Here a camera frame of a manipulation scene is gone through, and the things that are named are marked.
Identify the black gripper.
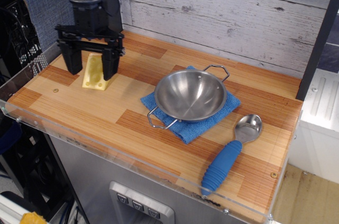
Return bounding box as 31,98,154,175
56,0,125,80

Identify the yellow toy cheese wedge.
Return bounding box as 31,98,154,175
82,53,109,91

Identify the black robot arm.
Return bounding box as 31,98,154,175
56,0,125,81

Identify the blue fabric partition panel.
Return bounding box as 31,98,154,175
24,0,74,51

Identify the blue folded cloth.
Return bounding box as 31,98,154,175
141,66,240,144

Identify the steel toy fridge cabinet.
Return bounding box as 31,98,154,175
50,136,273,223

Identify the silver dispenser button panel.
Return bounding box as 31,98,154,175
109,181,175,223

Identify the white appliance top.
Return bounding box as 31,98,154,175
288,69,338,183

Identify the steel pot with handles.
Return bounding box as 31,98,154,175
147,65,230,129

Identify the steel spoon blue handle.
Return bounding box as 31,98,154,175
201,114,262,197

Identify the dark grey right post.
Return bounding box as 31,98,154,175
296,0,338,101

